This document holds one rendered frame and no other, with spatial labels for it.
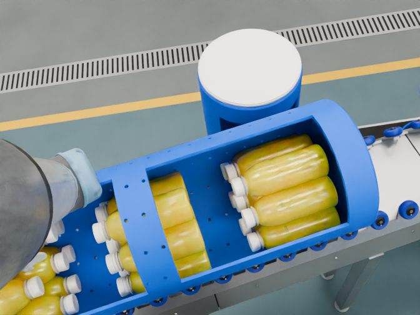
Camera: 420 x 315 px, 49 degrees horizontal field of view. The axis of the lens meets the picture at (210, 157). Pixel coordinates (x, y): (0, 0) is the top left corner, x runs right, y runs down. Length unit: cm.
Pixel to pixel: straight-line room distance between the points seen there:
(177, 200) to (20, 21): 263
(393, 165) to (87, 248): 77
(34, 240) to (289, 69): 104
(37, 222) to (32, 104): 256
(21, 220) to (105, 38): 278
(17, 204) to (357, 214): 75
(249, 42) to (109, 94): 149
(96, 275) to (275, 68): 69
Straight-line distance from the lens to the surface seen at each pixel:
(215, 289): 108
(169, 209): 88
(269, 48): 131
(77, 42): 306
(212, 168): 108
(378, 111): 254
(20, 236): 26
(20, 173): 27
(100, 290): 109
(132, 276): 97
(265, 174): 90
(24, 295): 98
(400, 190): 122
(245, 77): 124
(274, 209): 92
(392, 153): 127
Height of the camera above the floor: 196
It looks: 58 degrees down
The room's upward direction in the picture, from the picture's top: 10 degrees counter-clockwise
